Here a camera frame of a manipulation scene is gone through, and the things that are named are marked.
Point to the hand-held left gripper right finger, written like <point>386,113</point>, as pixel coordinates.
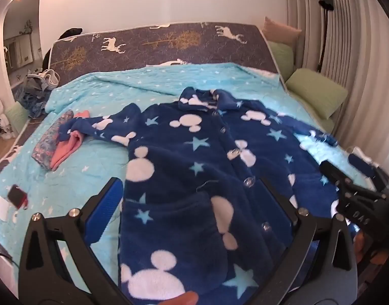
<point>283,201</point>

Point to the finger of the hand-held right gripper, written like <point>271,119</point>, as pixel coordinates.
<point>334,174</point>
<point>361,165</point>

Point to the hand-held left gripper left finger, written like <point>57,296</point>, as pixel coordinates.
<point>105,206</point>

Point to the blue fleece pajama jacket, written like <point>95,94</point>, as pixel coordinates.
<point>181,165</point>

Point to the grey blue clothes pile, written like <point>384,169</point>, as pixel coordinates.
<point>34,97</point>

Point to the person's right hand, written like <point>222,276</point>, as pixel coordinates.
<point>361,244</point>

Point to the turquoise star blanket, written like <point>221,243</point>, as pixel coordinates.
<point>96,165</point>

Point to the folded pink cloth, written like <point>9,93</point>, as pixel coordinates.
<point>65,151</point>

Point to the folded floral cloth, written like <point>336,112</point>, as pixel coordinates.
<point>48,143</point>

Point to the large green pillow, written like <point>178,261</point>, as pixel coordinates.
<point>315,89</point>

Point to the black red phone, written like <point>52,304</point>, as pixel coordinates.
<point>16,195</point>

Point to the white paper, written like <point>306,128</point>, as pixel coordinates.
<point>3,208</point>

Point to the beige curtain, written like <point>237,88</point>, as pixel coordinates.
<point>356,54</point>

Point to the person's orange garment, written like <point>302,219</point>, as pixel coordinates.
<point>186,299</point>

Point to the pale green cushion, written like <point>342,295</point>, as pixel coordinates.
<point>16,117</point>

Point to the small green pillow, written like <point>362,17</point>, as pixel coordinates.
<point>282,58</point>

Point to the beige pillow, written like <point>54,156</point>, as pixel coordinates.
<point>280,30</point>

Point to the grey deer print mattress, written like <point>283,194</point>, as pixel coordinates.
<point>134,47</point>

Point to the black floor lamp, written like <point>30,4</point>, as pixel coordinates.
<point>326,1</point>

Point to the black chair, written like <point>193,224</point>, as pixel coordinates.
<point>70,33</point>

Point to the arched mirror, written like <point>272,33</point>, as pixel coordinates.
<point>23,38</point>

